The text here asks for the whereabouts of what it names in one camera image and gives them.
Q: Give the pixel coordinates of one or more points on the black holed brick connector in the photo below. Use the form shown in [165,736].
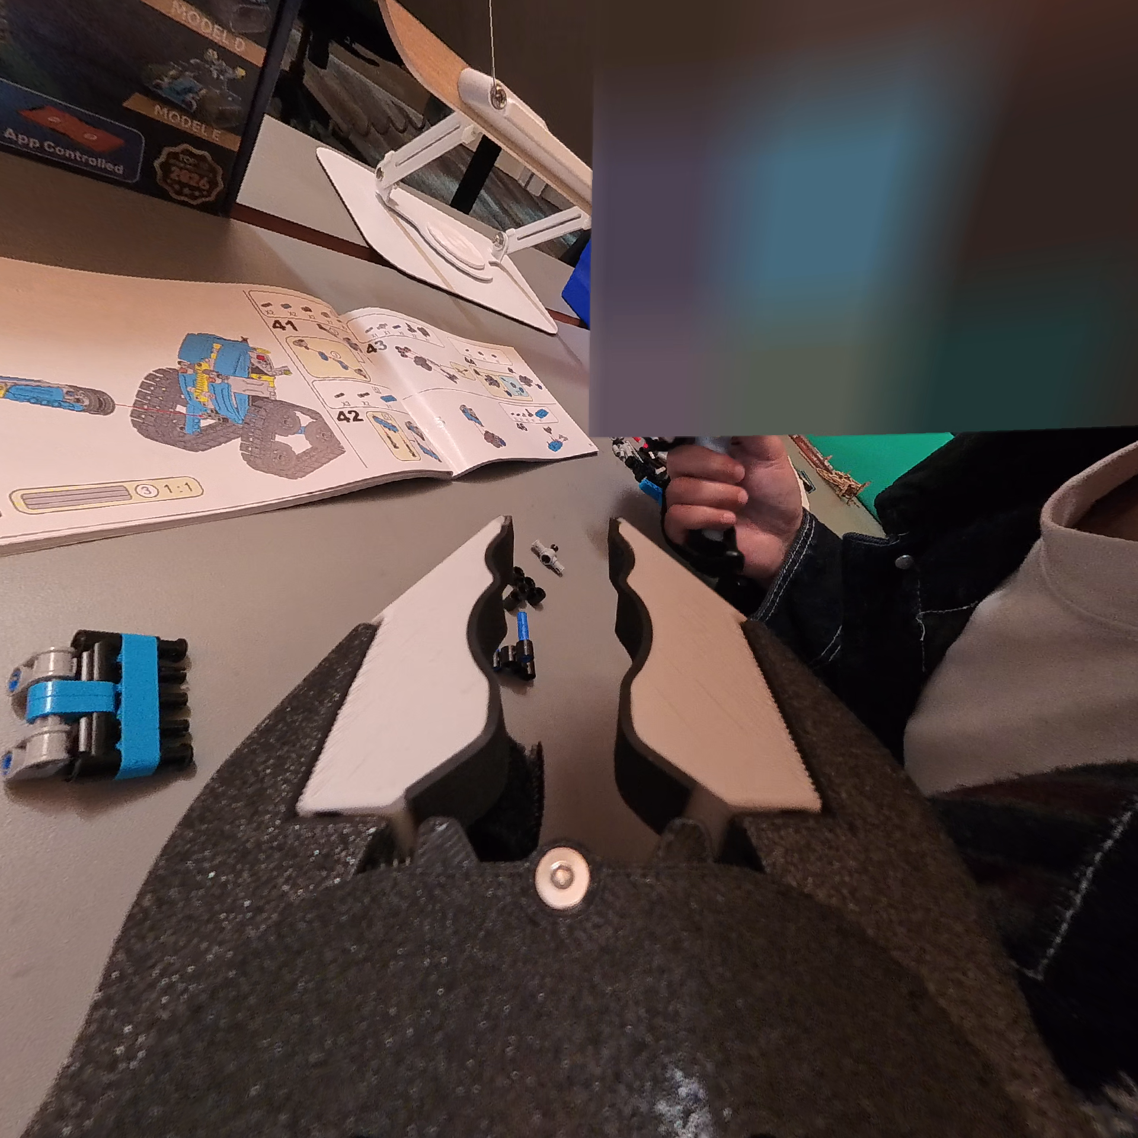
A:
[525,588]

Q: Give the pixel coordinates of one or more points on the small grey brick piece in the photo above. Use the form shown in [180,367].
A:
[547,556]

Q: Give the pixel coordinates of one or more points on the grey desk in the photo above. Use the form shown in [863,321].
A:
[267,577]

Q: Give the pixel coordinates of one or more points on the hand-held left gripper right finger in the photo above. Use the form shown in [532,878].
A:
[711,702]

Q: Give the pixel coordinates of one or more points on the black display board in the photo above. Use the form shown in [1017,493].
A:
[542,63]

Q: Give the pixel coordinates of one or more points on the person's right hand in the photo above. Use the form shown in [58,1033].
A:
[773,507]

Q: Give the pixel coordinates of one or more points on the building set box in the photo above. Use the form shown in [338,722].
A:
[88,88]

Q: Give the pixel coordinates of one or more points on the brown stick pile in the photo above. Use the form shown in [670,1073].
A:
[836,481]

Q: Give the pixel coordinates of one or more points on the pile of small brick parts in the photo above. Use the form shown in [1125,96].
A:
[645,462]

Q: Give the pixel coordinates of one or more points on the white book stand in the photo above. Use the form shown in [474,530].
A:
[417,222]

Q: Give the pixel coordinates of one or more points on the instruction booklet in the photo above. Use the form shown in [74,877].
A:
[177,462]

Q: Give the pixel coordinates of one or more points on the person's clothed torso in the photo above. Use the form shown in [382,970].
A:
[1021,622]

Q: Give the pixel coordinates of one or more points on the blue black track assembly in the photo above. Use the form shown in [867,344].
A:
[97,702]

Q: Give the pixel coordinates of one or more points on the blue plastic bin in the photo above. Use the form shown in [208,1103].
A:
[579,285]

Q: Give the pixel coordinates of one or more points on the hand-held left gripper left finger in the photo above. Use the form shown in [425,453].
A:
[409,694]

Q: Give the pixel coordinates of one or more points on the blue pin brick assembly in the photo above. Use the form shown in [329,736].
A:
[524,627]

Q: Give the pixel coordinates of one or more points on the green plastic bin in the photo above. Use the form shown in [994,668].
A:
[915,462]

